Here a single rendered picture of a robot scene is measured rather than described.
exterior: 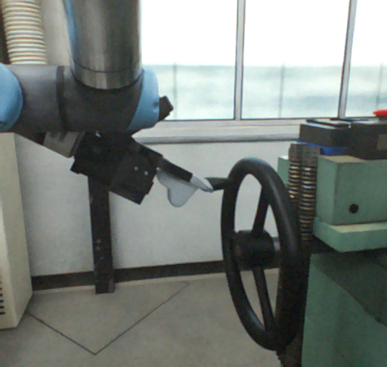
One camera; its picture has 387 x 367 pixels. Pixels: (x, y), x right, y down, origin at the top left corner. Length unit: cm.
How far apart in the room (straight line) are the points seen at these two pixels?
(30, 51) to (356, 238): 146
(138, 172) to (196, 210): 146
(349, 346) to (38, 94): 63
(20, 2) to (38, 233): 107
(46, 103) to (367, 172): 41
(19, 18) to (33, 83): 129
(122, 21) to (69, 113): 13
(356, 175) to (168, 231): 155
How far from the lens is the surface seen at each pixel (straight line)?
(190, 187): 54
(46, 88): 42
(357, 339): 71
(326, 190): 53
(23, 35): 171
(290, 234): 44
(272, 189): 47
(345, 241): 52
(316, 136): 57
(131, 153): 52
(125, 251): 202
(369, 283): 65
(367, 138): 52
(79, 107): 41
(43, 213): 198
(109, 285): 202
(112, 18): 33
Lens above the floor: 105
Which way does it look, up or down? 14 degrees down
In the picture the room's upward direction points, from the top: straight up
